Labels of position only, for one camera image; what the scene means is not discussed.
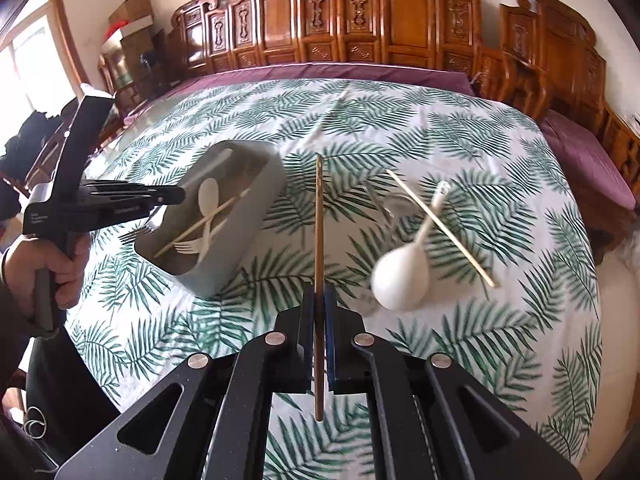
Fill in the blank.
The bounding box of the person's left hand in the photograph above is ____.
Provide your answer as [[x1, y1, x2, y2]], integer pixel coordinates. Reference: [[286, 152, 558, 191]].
[[0, 233, 94, 319]]

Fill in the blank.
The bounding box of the wooden chopstick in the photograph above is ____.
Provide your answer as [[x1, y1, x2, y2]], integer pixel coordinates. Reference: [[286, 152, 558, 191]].
[[313, 154, 326, 421], [153, 195, 242, 259], [385, 169, 499, 289]]

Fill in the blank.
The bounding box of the long carved wooden sofa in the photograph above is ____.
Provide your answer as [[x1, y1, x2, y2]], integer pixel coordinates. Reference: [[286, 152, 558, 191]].
[[165, 0, 547, 122]]

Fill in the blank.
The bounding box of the person's left forearm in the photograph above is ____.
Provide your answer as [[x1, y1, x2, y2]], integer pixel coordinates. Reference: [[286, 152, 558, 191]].
[[0, 280, 57, 392]]

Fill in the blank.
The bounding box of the dark wooden cabinet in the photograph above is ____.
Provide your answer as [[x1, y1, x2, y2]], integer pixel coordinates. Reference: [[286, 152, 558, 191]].
[[120, 30, 169, 107]]

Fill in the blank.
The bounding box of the dark wooden dining chair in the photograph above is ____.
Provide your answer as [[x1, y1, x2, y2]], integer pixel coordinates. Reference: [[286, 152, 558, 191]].
[[0, 109, 77, 202]]

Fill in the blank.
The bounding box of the leaf-print tablecloth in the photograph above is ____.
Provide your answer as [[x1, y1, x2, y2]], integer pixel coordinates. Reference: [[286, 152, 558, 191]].
[[65, 78, 604, 480]]

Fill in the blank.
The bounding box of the square purple seat cushion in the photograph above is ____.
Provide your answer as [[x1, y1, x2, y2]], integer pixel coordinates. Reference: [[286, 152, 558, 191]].
[[537, 109, 639, 212]]

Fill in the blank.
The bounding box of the person's black clothing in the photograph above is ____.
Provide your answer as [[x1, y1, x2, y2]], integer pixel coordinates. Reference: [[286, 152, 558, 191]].
[[0, 329, 122, 467]]

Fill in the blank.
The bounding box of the beige plastic spoon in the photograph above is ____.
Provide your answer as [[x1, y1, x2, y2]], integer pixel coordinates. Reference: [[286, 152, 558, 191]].
[[197, 178, 221, 256]]

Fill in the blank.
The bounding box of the clear plastic spoon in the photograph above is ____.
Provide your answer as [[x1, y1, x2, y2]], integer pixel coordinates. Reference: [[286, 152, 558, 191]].
[[364, 180, 417, 242]]

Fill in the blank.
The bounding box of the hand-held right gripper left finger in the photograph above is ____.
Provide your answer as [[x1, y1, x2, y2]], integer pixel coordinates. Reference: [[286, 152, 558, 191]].
[[54, 287, 317, 480]]

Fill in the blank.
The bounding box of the beige plastic fork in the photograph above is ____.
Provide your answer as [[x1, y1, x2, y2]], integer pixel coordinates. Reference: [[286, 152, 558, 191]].
[[172, 187, 253, 259]]

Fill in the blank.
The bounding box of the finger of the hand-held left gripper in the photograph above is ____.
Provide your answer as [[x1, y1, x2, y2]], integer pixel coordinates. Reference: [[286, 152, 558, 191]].
[[86, 182, 187, 197], [91, 194, 187, 216]]

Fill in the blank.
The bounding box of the wooden door frame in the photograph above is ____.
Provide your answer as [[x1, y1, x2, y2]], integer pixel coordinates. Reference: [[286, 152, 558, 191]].
[[49, 0, 97, 92]]

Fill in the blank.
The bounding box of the carved wooden armchair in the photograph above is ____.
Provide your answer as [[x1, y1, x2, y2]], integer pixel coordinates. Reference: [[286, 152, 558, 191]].
[[499, 0, 640, 213]]

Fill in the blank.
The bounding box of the brown cardboard box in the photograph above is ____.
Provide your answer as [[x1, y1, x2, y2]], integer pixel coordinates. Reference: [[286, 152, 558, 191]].
[[108, 0, 152, 24]]

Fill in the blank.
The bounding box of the grey rectangular container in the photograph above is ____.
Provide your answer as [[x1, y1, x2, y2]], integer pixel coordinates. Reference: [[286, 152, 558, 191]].
[[134, 139, 287, 300]]

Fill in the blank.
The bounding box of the long purple sofa cushion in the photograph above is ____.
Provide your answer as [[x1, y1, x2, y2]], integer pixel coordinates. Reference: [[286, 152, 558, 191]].
[[170, 62, 477, 97]]

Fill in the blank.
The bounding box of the white flat box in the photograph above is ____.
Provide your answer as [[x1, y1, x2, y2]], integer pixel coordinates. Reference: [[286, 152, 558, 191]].
[[102, 14, 154, 42]]

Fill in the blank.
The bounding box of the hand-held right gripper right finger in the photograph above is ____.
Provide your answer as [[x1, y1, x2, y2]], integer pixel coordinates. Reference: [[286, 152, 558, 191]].
[[325, 286, 584, 480]]

